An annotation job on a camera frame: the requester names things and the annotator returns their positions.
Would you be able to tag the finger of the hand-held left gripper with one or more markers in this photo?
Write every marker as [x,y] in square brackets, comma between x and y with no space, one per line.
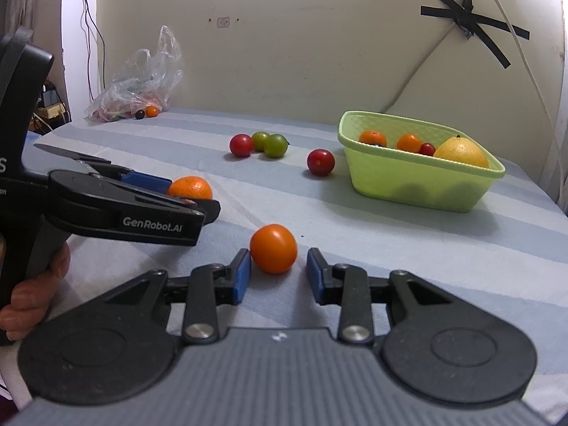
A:
[146,180]
[208,211]

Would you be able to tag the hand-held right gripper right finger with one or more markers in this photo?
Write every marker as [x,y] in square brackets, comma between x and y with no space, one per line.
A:
[315,275]

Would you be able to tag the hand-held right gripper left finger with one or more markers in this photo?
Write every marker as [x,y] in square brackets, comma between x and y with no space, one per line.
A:
[242,275]

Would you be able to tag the mandarin orange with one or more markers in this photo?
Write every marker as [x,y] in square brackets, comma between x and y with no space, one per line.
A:
[195,186]
[372,138]

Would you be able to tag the orange tomato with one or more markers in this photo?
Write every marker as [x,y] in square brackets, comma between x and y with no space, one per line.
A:
[409,143]
[273,248]

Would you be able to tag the light green plastic basket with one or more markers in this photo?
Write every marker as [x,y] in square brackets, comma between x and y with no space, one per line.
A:
[399,186]

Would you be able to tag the small red tomato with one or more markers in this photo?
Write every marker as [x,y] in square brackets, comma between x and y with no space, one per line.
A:
[427,149]

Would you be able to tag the large yellow citrus fruit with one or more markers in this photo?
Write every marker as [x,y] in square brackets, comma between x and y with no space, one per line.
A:
[461,153]

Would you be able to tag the person's left hand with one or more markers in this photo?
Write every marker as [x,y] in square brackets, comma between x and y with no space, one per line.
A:
[26,306]

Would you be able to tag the grey striped bed sheet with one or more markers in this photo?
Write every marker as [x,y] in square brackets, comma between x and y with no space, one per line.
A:
[377,253]

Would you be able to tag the small dark fruit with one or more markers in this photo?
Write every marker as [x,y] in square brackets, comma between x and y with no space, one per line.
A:
[139,114]

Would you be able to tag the small orange fruit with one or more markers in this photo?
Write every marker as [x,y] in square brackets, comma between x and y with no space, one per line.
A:
[152,111]

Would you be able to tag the green tomato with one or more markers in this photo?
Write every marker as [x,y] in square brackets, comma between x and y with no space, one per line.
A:
[276,145]
[259,140]

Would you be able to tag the clear plastic bag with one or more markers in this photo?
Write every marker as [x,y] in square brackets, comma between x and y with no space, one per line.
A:
[137,80]

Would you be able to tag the beige box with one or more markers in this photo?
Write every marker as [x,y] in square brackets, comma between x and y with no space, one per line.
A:
[51,111]

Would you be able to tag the black tape cross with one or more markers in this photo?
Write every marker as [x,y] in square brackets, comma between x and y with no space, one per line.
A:
[472,20]

